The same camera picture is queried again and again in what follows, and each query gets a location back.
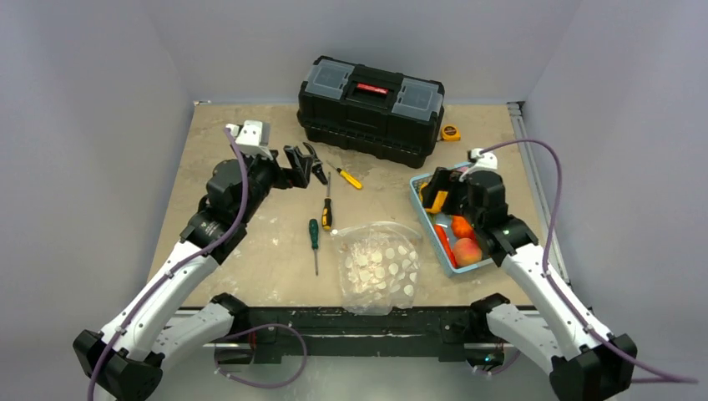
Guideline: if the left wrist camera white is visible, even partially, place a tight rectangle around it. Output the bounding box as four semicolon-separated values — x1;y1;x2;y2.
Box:
225;119;274;160

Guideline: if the peach apple fruit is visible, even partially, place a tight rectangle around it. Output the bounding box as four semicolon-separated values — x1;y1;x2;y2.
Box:
452;238;483;267

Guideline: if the green handled screwdriver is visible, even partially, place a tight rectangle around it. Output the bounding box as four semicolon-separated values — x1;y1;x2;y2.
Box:
308;218;319;276

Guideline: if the yellow tape measure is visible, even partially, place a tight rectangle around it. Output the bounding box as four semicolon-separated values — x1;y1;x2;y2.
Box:
440;124;461;142

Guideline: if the black plastic toolbox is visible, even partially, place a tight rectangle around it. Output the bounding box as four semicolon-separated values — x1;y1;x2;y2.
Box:
296;56;445;169

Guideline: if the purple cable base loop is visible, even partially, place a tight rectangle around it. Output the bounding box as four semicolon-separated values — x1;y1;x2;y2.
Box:
214;323;308;389

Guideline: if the clear zip top bag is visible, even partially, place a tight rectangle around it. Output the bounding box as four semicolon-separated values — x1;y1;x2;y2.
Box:
331;221;422;316

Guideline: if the black yellow screwdriver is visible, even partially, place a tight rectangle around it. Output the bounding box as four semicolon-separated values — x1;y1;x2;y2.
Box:
321;173;332;231

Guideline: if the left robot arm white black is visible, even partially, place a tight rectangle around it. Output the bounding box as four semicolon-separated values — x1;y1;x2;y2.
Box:
73;144;321;400

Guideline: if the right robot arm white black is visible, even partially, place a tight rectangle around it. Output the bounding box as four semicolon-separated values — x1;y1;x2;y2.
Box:
420;167;637;400

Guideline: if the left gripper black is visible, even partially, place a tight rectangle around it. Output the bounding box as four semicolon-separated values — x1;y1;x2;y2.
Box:
230;140;311;223

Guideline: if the small yellow screwdriver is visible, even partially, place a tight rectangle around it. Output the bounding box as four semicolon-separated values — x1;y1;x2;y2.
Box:
326;161;363;190

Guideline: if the light blue plastic basket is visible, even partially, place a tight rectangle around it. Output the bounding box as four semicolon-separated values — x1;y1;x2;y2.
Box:
408;173;493;277

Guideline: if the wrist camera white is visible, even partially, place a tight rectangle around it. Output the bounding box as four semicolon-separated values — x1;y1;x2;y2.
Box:
468;148;498;172
225;119;274;160

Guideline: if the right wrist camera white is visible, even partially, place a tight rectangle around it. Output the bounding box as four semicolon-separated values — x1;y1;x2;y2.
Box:
468;148;498;172

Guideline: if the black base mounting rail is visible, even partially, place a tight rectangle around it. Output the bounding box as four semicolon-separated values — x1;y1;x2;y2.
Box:
212;306;515;368

